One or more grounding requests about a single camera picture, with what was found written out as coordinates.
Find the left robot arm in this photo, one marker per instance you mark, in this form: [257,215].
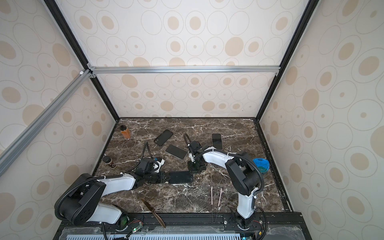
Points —
[80,203]

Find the right pink chopstick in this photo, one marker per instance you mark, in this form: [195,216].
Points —
[220,197]

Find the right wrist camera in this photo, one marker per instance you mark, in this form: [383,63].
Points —
[191,153]

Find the orange bottle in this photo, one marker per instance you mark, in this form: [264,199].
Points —
[125,132]

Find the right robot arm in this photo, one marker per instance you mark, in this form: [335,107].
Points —
[246,178]

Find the pink phone case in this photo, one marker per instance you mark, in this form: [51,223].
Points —
[217,141]

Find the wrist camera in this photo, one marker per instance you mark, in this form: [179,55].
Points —
[191,153]
[158,163]

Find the dark jar with lid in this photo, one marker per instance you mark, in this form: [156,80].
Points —
[109,161]

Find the aluminium frame bar back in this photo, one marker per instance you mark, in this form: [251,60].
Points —
[187,69]

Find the aluminium frame bar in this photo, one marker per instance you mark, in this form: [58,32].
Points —
[21,142]
[187,69]

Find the aluminium frame bar left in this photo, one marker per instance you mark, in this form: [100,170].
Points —
[21,142]

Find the blue round lid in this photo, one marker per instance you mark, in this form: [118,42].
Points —
[262,164]

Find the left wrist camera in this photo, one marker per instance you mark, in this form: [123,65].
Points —
[158,163]

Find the silver-edged phone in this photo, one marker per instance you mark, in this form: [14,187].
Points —
[176,152]

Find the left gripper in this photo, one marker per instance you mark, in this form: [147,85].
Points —
[161,175]

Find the wooden-handled knife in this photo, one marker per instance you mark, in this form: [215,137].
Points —
[152,210]

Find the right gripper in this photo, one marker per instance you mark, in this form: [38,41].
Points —
[191,170]

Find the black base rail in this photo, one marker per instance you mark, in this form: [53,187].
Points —
[201,226]

